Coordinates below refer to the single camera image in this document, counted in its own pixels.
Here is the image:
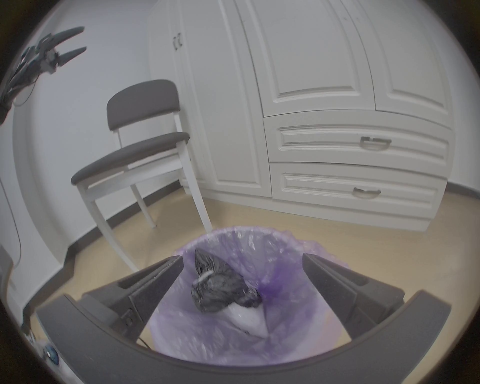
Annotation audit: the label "white trash bin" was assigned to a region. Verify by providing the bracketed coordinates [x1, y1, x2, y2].
[150, 240, 349, 367]

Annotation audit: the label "purple plastic bag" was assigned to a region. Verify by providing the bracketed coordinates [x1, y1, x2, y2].
[150, 225, 352, 367]

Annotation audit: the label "clear printed wrapper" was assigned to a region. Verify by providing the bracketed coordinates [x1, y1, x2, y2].
[226, 301, 270, 338]

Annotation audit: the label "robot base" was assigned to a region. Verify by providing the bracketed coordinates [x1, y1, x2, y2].
[20, 319, 65, 377]

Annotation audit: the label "black plastic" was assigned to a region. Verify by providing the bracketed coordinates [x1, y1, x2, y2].
[191, 248, 263, 314]

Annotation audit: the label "white wardrobe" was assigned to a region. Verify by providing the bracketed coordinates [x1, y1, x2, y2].
[148, 0, 456, 232]

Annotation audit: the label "white chair grey cushions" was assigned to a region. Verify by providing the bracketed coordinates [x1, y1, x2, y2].
[70, 79, 214, 273]

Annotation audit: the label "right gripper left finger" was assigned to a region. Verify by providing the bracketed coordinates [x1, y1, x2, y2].
[80, 255, 185, 343]

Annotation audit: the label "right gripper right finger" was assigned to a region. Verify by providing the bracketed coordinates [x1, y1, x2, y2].
[302, 253, 406, 341]

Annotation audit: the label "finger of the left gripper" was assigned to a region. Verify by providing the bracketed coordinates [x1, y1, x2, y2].
[50, 26, 85, 45]
[58, 46, 88, 65]

